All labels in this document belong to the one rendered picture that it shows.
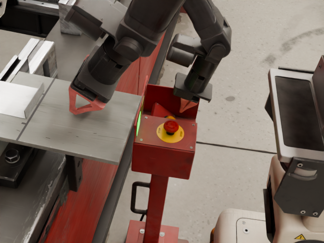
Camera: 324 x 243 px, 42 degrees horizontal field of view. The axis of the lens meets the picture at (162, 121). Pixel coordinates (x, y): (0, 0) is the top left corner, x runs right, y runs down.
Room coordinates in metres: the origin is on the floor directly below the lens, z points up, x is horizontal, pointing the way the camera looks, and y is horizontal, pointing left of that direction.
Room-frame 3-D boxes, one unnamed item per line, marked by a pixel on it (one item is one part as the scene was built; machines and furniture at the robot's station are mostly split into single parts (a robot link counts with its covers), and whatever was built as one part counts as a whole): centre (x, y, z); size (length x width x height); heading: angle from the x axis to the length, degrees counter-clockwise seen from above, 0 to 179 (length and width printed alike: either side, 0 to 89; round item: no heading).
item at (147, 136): (0.80, -0.02, 0.75); 0.20 x 0.16 x 0.18; 178
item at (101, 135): (0.56, 0.19, 1.00); 0.26 x 0.18 x 0.01; 84
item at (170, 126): (0.76, -0.03, 0.79); 0.04 x 0.04 x 0.04
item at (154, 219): (0.80, -0.02, 0.39); 0.05 x 0.05 x 0.54; 88
